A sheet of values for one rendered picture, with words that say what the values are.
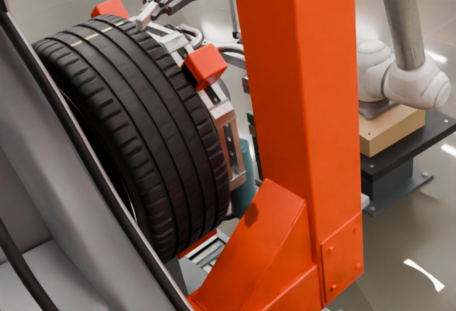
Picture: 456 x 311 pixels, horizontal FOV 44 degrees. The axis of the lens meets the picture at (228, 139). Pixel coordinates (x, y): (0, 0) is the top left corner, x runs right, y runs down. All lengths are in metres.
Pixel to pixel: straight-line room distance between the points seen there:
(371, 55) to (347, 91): 1.07
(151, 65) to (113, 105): 0.14
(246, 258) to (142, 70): 0.47
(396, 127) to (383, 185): 0.31
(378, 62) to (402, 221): 0.66
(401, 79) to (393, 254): 0.67
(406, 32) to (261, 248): 1.01
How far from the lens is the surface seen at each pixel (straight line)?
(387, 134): 2.29
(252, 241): 1.27
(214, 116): 1.36
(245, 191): 1.70
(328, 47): 1.08
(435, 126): 2.46
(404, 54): 2.06
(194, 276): 2.01
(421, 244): 2.36
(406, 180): 2.62
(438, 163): 2.76
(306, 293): 1.38
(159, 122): 1.25
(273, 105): 1.15
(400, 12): 1.93
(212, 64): 1.31
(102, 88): 1.26
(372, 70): 2.23
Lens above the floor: 1.67
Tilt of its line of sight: 34 degrees down
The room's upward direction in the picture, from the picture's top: 11 degrees counter-clockwise
